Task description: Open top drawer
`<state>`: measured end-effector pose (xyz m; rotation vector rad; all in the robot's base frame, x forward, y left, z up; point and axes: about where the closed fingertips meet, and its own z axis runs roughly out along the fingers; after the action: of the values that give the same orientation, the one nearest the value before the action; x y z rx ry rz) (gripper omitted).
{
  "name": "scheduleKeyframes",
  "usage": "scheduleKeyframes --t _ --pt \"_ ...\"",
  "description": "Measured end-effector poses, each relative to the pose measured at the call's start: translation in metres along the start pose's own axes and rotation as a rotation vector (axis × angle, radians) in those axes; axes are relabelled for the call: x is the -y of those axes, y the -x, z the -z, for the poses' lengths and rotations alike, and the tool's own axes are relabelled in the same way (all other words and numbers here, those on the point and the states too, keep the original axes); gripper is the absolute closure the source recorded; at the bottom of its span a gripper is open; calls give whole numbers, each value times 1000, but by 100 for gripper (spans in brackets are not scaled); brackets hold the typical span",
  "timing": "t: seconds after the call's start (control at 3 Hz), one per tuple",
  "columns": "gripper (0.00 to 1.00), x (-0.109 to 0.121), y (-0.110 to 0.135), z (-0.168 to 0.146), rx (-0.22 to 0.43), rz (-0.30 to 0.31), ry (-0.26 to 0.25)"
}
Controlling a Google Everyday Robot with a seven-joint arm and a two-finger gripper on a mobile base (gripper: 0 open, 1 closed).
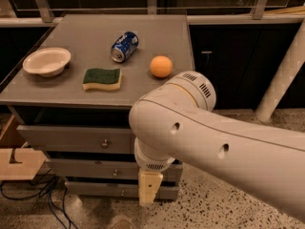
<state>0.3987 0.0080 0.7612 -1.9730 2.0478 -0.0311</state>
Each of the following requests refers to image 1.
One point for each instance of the grey middle drawer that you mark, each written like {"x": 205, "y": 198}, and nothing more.
{"x": 73, "y": 168}

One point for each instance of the light wooden furniture piece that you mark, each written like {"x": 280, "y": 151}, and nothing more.
{"x": 17, "y": 161}

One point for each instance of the green yellow sponge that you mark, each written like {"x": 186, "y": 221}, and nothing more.
{"x": 102, "y": 79}

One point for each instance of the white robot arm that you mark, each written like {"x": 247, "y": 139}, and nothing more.
{"x": 176, "y": 121}

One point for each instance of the grey drawer cabinet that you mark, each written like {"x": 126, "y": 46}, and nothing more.
{"x": 74, "y": 106}

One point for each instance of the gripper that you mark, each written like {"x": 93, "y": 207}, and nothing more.
{"x": 154, "y": 165}

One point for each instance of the orange ball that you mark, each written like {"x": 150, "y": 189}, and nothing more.
{"x": 161, "y": 66}

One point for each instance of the white bowl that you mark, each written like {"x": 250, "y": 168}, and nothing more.
{"x": 48, "y": 62}

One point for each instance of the grey top drawer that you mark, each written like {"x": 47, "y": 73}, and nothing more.
{"x": 78, "y": 139}

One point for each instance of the blue soda can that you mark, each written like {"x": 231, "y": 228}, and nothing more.
{"x": 124, "y": 46}

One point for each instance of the metal glass railing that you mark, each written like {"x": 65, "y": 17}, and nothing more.
{"x": 43, "y": 13}

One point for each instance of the white diagonal post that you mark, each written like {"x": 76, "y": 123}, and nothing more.
{"x": 284, "y": 76}

